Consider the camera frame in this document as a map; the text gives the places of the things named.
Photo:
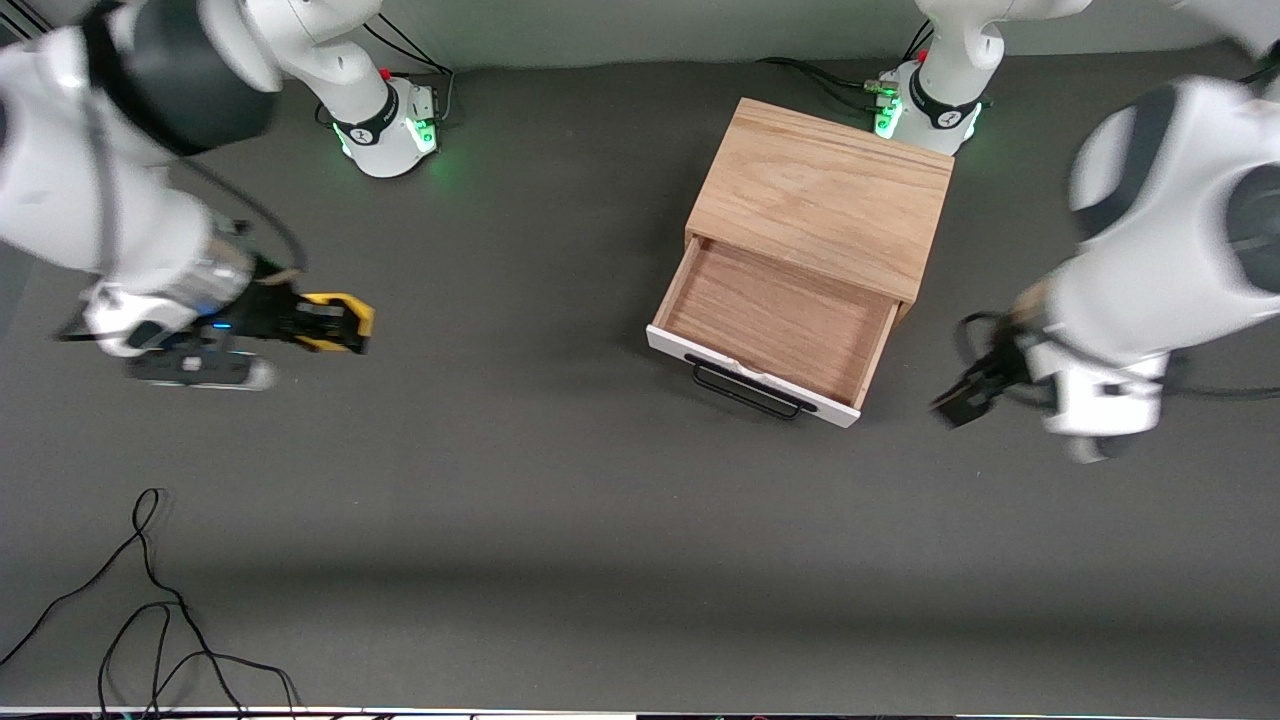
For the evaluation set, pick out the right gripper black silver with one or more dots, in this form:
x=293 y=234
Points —
x=262 y=308

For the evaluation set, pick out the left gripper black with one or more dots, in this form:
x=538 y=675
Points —
x=992 y=378

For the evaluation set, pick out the yellow cube block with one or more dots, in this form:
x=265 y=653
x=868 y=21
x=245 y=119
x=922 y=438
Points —
x=362 y=318

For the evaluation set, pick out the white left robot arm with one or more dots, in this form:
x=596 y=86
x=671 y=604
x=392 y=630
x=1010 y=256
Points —
x=1150 y=280

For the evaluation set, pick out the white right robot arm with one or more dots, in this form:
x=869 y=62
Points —
x=60 y=200

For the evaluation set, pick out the wooden drawer cabinet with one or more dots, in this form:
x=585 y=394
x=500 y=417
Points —
x=820 y=190

